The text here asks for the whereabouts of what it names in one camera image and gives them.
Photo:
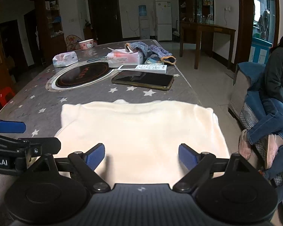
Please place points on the round induction cooktop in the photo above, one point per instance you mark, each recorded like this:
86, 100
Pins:
79, 75

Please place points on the soft tissue pack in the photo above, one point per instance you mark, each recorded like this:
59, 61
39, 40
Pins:
64, 59

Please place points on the water dispenser with bottle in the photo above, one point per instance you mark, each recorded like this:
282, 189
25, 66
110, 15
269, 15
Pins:
144, 28

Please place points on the blue sofa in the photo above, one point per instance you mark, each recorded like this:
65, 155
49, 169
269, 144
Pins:
245, 105

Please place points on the dark wooden display cabinet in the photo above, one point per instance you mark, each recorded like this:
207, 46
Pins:
198, 11

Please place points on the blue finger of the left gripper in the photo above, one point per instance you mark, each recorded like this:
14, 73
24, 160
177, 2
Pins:
40, 146
12, 126

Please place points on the seated person in jeans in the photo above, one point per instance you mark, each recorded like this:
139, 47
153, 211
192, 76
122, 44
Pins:
271, 96

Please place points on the dark wooden side table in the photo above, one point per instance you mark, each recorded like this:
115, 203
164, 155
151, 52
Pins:
204, 38

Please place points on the pink tissue box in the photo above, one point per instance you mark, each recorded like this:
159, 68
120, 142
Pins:
119, 57

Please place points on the folding fan decoration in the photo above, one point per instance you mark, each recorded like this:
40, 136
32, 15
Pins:
72, 43

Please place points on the white power strip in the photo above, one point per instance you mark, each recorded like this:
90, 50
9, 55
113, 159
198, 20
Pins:
146, 68

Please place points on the pink cartoon bowl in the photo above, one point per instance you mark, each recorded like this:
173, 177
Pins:
86, 44

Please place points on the cream sweatshirt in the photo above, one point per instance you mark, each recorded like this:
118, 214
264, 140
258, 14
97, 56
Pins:
141, 140

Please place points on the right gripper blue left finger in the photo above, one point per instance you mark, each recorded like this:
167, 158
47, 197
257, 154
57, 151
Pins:
85, 165

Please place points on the black smartphone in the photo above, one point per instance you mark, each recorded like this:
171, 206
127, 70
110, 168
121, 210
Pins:
144, 80

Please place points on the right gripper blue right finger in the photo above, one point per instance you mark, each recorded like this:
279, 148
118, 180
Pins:
199, 166

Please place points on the red plastic stool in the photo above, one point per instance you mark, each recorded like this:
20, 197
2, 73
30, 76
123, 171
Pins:
6, 94

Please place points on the white refrigerator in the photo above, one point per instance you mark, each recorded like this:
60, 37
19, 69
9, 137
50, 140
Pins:
163, 20

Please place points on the blue knitted cloth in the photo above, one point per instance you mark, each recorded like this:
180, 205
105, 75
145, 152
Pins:
152, 53

